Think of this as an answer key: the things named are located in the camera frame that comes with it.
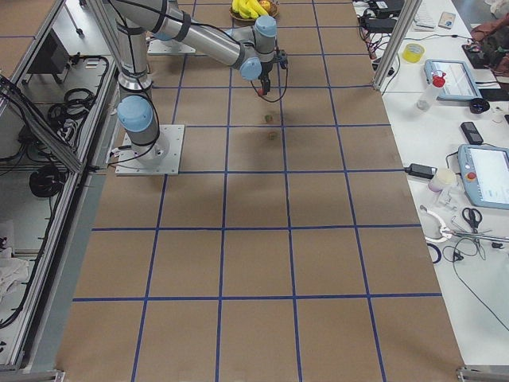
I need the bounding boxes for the yellow tape roll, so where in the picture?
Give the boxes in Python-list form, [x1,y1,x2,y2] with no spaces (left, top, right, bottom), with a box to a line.
[402,43,425,64]

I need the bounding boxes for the yellow banana bunch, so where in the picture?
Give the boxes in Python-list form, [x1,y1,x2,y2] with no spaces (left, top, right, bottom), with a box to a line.
[231,0,270,20]

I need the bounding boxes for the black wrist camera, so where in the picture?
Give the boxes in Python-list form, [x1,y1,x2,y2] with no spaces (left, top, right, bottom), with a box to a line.
[274,49,288,70]

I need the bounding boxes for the black remote handset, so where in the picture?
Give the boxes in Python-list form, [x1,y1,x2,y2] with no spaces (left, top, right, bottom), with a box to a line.
[460,122,484,146]

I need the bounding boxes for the near teach pendant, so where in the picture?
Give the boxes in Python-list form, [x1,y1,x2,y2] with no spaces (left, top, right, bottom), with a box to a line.
[457,144,508,210]

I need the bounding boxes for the red cap squeeze bottle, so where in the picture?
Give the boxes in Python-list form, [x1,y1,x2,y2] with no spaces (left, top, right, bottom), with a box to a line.
[416,71,446,111]

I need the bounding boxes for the teach pendant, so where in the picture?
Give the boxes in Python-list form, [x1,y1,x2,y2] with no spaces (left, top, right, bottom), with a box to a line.
[457,144,508,210]
[424,59,481,102]

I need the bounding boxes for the black scissors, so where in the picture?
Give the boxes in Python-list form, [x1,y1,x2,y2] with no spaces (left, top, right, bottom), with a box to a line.
[461,207,483,233]

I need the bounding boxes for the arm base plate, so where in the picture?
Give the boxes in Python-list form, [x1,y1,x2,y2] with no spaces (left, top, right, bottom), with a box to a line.
[115,124,185,176]
[147,39,196,56]

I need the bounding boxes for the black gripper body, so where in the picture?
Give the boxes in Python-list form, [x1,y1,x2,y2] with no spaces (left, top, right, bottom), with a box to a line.
[260,61,274,84]

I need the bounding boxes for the black small bowl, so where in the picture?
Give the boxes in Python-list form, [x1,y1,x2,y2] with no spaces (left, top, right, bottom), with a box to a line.
[469,98,490,115]

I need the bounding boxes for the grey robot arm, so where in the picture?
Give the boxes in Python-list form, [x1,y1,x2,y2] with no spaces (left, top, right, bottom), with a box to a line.
[111,1,287,166]

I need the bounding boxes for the black power adapter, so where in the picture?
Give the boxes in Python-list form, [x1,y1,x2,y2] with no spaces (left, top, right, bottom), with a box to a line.
[404,163,437,179]

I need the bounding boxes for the red yellow apple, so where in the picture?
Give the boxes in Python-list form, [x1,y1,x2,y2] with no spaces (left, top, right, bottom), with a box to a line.
[259,0,271,12]

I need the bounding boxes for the far teach pendant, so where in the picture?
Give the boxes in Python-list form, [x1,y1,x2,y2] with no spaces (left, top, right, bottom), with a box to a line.
[424,59,481,102]

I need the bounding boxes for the aluminium frame post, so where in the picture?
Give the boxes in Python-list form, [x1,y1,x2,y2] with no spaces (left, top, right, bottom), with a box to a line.
[372,0,422,90]

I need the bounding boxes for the wicker fruit basket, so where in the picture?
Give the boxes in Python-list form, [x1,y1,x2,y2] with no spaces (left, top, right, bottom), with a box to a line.
[229,5,281,21]

